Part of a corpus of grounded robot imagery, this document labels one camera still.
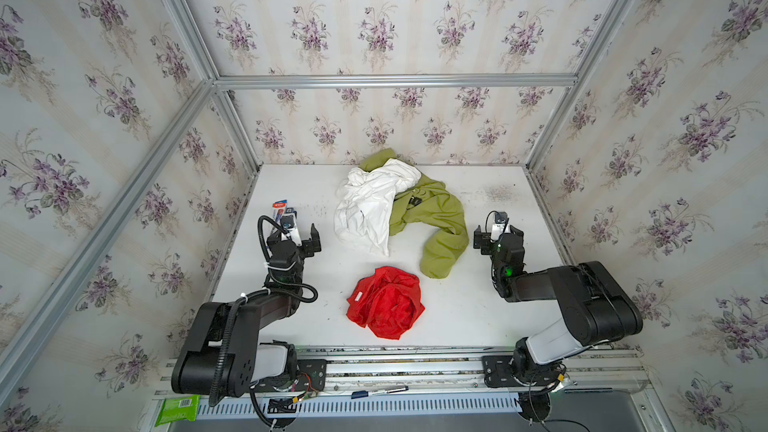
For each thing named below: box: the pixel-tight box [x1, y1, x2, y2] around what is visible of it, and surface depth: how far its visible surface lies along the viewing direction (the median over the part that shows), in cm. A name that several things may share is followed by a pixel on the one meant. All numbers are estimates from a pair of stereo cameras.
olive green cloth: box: [359, 148, 469, 279], surface depth 98 cm
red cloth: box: [346, 266, 425, 340], surface depth 79 cm
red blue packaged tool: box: [272, 199, 288, 223], surface depth 108 cm
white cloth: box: [334, 158, 422, 256], surface depth 100 cm
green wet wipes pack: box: [155, 395, 201, 427], surface depth 69 cm
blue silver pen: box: [351, 385, 409, 400], surface depth 72 cm
